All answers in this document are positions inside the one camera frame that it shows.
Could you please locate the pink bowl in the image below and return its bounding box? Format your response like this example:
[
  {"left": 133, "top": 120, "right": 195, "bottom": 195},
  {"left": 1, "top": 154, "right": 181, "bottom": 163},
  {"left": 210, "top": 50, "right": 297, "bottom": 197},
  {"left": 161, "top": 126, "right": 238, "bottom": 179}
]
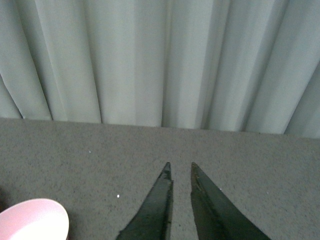
[{"left": 0, "top": 198, "right": 70, "bottom": 240}]

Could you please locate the white curtain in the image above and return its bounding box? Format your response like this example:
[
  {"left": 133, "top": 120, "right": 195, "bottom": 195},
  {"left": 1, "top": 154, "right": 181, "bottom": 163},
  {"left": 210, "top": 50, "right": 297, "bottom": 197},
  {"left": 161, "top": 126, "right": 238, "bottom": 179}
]
[{"left": 0, "top": 0, "right": 320, "bottom": 138}]

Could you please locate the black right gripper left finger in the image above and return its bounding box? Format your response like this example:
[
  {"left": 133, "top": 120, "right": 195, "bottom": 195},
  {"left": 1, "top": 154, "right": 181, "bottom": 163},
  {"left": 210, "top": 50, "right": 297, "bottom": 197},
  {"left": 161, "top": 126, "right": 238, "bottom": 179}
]
[{"left": 116, "top": 162, "right": 173, "bottom": 240}]

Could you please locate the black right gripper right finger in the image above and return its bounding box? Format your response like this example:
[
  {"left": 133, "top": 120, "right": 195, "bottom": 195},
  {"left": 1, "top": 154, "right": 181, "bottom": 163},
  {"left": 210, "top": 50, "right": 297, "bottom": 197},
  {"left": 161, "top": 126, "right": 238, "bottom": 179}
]
[{"left": 190, "top": 162, "right": 269, "bottom": 240}]

